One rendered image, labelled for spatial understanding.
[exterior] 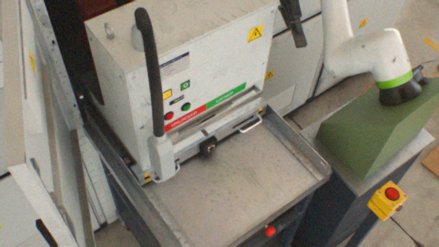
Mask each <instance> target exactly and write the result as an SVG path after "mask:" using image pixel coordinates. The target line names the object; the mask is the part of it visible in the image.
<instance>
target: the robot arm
mask: <svg viewBox="0 0 439 247"><path fill-rule="evenodd" d="M279 1H280V2H281V5H280V6H278V7H277V8H278V10H280V12H281V14H282V16H283V20H284V22H285V24H286V27H287V29H291V31H292V36H293V38H294V43H295V46H296V48H302V47H306V46H307V39H306V37H305V33H304V30H303V28H302V25H301V22H300V18H301V17H302V14H301V9H300V4H299V0H279ZM320 9H322V23H323V39H324V43H323V63H324V68H325V69H326V70H327V71H328V72H329V73H330V74H331V75H334V76H335V77H336V78H345V77H348V76H352V75H358V73H363V72H367V71H369V72H371V74H372V76H373V79H374V81H375V82H376V83H377V84H378V87H379V92H380V95H379V102H380V104H381V105H383V106H394V105H398V104H402V103H405V102H408V101H410V100H412V99H414V98H416V97H418V95H419V94H420V93H422V91H423V90H422V88H421V86H424V85H426V84H427V83H428V77H423V75H422V73H421V70H422V69H423V66H422V65H421V64H419V65H418V66H416V68H415V69H412V66H411V64H410V60H409V58H408V55H407V52H406V49H405V48H404V45H403V41H402V39H401V35H400V33H399V31H398V30H397V29H395V28H392V27H391V28H384V29H381V30H377V31H375V32H371V33H368V34H364V35H361V36H358V37H354V36H353V29H352V26H351V23H350V19H349V14H348V6H347V0H320Z"/></svg>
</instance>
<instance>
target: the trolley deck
mask: <svg viewBox="0 0 439 247"><path fill-rule="evenodd" d="M82 127H83V129H84V132H85V135H86V137H87V138H88V140H89V141H90V142H91V144H92V146H93V147H94V148H95V151H97V153H98V154H99V155H100V157H101V158H102V160H103V162H104V163H105V165H106V166H107V168H108V169H109V170H110V171H111V174H112V175H113V176H114V177H115V179H116V181H117V182H118V183H119V186H120V187H121V188H122V189H123V190H124V192H125V193H126V195H127V197H128V199H129V200H130V201H131V203H132V205H133V206H135V209H136V210H137V211H138V213H139V215H140V216H141V217H142V219H143V221H144V222H145V223H146V224H147V226H148V227H149V229H150V230H151V232H152V234H153V236H155V238H157V240H158V242H159V243H160V245H161V247H175V244H174V243H173V241H172V240H171V239H170V237H168V236H167V234H166V232H165V230H164V229H163V227H162V226H161V225H160V223H159V222H157V220H156V218H155V217H154V215H153V214H152V212H151V211H150V209H149V208H148V207H147V205H146V204H145V203H144V201H143V200H142V198H141V197H140V195H139V193H138V192H137V190H136V189H135V188H134V187H133V186H132V184H131V183H130V181H129V180H128V178H127V176H126V175H125V174H124V173H123V172H122V170H121V168H120V166H118V164H117V162H116V161H115V159H114V158H113V156H112V154H110V152H109V151H108V150H107V149H106V146H105V145H104V144H103V142H102V140H101V139H100V138H99V136H98V134H96V132H95V131H94V129H93V128H92V127H91V125H90V123H89V122H88V123H86V124H84V125H83V124H82ZM179 165H180V171H179V172H178V173H176V175H174V176H172V177H170V178H168V179H167V180H166V181H165V182H161V183H155V182H153V180H150V181H149V182H147V183H146V185H147V186H148V187H149V188H150V189H151V190H152V192H153V194H154V195H155V197H156V199H157V200H158V201H159V202H160V203H161V205H162V206H163V208H164V209H165V210H166V212H167V213H168V215H169V216H171V219H172V220H173V221H174V223H175V224H176V226H177V227H178V228H179V229H180V232H181V233H182V234H183V235H184V236H185V238H186V239H187V241H188V242H189V244H190V245H191V247H236V246H238V245H239V244H240V243H242V242H243V241H244V240H246V239H247V238H249V237H250V236H251V235H254V234H255V233H256V232H257V231H259V229H260V228H262V227H263V224H265V223H266V224H269V223H270V222H271V221H272V220H274V219H275V218H276V217H278V216H279V215H280V214H282V213H284V212H285V211H286V210H288V209H290V208H291V207H292V206H293V205H295V204H296V203H297V202H299V201H301V200H302V199H303V198H305V197H306V196H308V194H310V193H311V192H313V191H315V190H316V189H317V188H318V187H320V186H321V185H323V183H325V182H326V181H328V180H329V179H330V177H331V174H332V173H333V171H332V170H331V169H330V170H329V173H328V175H327V177H326V178H323V179H322V180H321V181H318V180H317V179H316V178H315V177H314V176H313V175H312V174H310V173H309V172H308V170H307V169H306V168H305V167H304V166H303V165H302V164H301V162H300V161H299V160H298V159H297V158H296V157H295V156H294V155H293V154H292V153H291V152H290V151H289V150H288V149H287V148H286V147H285V146H284V145H283V144H282V143H281V142H280V141H279V140H278V139H277V138H276V137H275V135H274V134H273V133H272V132H270V131H269V130H268V129H267V128H266V127H265V126H264V124H263V123H262V122H261V123H259V124H258V126H255V127H254V128H252V129H251V130H248V131H246V132H240V131H238V130H236V131H234V132H232V133H230V134H229V135H228V136H226V137H224V138H223V139H221V140H219V141H218V142H217V148H215V149H213V150H212V151H210V152H208V153H206V154H202V153H201V152H198V153H197V154H194V155H193V156H191V158H188V159H187V160H185V161H183V162H181V163H179Z"/></svg>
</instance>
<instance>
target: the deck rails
mask: <svg viewBox="0 0 439 247"><path fill-rule="evenodd" d="M86 111H87V114H88V118H89V123H90V125H91V127H92V128H93V129H94V131H95V132H96V134H98V136H99V138H100V139H101V140H102V142H103V144H104V145H105V146H106V149H107V150H108V151H109V152H110V154H112V156H113V158H114V159H115V161H116V162H117V164H118V166H120V168H121V170H122V172H123V173H124V174H125V175H126V176H127V178H128V180H129V181H130V183H131V184H132V186H133V187H134V188H135V189H136V190H137V192H138V193H139V195H140V197H141V198H142V200H143V201H144V203H145V204H146V205H147V207H148V208H149V209H150V211H151V212H152V214H153V215H154V217H155V218H156V220H157V222H159V223H160V225H161V226H162V227H163V229H164V230H165V232H166V234H167V236H168V237H170V239H171V240H172V241H173V243H174V244H175V247H191V245H190V244H189V242H188V241H187V239H186V238H185V236H184V235H183V234H182V233H181V232H180V229H179V228H178V227H177V226H176V224H175V223H174V221H173V220H172V219H171V216H169V215H168V213H167V212H166V210H165V209H164V208H163V206H162V205H161V203H160V202H159V201H158V200H157V199H156V197H155V195H154V194H153V192H152V190H151V189H150V188H149V187H148V186H147V185H146V184H144V185H142V186H140V184H139V183H138V180H137V179H136V178H135V177H134V176H133V175H132V172H131V169H129V168H128V167H127V165H126V164H125V163H124V162H123V161H122V160H121V157H122V156H125V154H124V153H123V151H122V150H121V148H120V147H119V145H118V144H117V142H116V141H115V140H114V138H113V137H112V135H111V134H110V133H109V131H108V130H107V129H106V127H105V126H104V124H103V123H102V121H101V119H100V118H99V117H97V118H94V119H93V118H92V117H91V115H90V114H89V112H88V110H86ZM260 117H262V119H263V121H262V123H263V124H264V126H265V127H266V128H267V129H268V130H269V131H270V132H272V133H273V134H274V135H275V137H276V138H277V139H278V140H279V141H280V142H281V143H282V144H283V145H284V146H285V147H286V148H287V149H288V150H289V151H290V152H291V153H292V154H293V155H294V156H295V157H296V158H297V159H298V160H299V161H300V162H301V164H302V165H303V166H304V167H305V168H306V169H307V170H308V172H309V173H310V174H312V175H313V176H314V177H315V178H316V179H317V180H318V181H321V180H322V179H323V178H326V177H327V175H328V173H329V170H330V168H331V166H330V165H329V164H328V163H327V162H326V161H325V160H324V159H323V158H322V157H321V156H320V155H319V154H318V153H317V152H316V151H315V150H314V149H313V148H312V147H311V146H310V145H309V144H308V143H307V142H306V141H305V140H304V139H303V138H302V137H301V136H300V135H299V134H298V133H297V132H296V131H295V130H294V129H293V128H292V127H291V126H290V125H289V124H288V123H287V122H286V121H285V120H284V119H283V118H282V117H281V116H280V115H279V114H278V113H277V112H276V111H275V110H274V109H273V108H272V107H271V106H270V105H269V104H268V103H267V108H266V112H265V114H264V115H262V116H260ZM321 161H322V162H323V163H324V164H325V165H326V166H327V168H326V167H325V166H324V165H323V164H322V163H321Z"/></svg>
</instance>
